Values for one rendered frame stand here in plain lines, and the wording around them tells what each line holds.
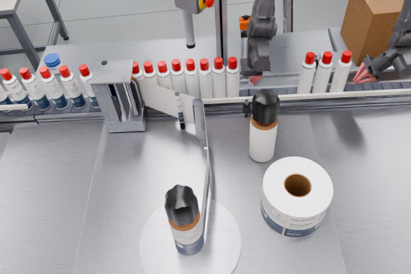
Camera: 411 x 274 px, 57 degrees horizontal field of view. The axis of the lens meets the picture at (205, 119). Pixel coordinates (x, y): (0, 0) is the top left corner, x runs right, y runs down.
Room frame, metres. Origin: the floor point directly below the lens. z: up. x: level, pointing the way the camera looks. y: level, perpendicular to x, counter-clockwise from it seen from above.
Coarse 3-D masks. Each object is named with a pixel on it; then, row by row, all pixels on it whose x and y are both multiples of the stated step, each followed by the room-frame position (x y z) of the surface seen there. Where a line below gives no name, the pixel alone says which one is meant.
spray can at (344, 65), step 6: (342, 54) 1.02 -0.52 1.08; (348, 54) 1.01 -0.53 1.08; (342, 60) 1.01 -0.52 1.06; (348, 60) 1.00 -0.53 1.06; (336, 66) 1.02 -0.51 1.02; (342, 66) 1.00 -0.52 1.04; (348, 66) 0.99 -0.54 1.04; (336, 72) 1.01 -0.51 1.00; (342, 72) 0.99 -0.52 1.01; (348, 72) 1.00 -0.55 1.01; (336, 78) 1.00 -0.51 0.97; (342, 78) 0.99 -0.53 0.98; (336, 84) 1.00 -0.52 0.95; (342, 84) 0.99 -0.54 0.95; (330, 90) 1.02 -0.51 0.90; (336, 90) 0.99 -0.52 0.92; (342, 90) 1.00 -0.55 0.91
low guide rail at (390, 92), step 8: (280, 96) 0.99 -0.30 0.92; (288, 96) 0.99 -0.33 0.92; (296, 96) 0.99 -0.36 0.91; (304, 96) 0.98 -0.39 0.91; (312, 96) 0.98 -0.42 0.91; (320, 96) 0.98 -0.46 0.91; (328, 96) 0.98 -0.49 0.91; (336, 96) 0.98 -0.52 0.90; (344, 96) 0.97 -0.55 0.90; (352, 96) 0.97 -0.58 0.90; (360, 96) 0.97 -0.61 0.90
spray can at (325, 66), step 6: (324, 54) 1.02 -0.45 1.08; (330, 54) 1.02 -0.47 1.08; (324, 60) 1.01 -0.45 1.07; (330, 60) 1.01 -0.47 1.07; (318, 66) 1.02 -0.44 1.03; (324, 66) 1.00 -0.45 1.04; (330, 66) 1.00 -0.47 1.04; (318, 72) 1.01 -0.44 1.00; (324, 72) 1.00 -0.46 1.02; (330, 72) 1.01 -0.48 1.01; (318, 78) 1.01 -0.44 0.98; (324, 78) 1.00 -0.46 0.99; (318, 84) 1.00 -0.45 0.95; (324, 84) 1.00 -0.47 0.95; (318, 90) 1.00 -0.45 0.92; (324, 90) 1.00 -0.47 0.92
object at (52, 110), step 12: (348, 84) 1.05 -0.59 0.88; (360, 84) 1.05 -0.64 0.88; (372, 84) 1.04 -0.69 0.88; (384, 84) 1.03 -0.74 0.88; (396, 84) 1.03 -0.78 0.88; (408, 84) 1.02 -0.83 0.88; (240, 96) 1.05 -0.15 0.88; (252, 96) 1.04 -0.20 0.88; (372, 96) 0.98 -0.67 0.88; (384, 96) 0.97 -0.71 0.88; (396, 96) 0.97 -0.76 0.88; (408, 96) 0.96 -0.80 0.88; (36, 108) 1.08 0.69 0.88; (72, 108) 1.06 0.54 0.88; (84, 108) 1.06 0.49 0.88; (96, 108) 1.05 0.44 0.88
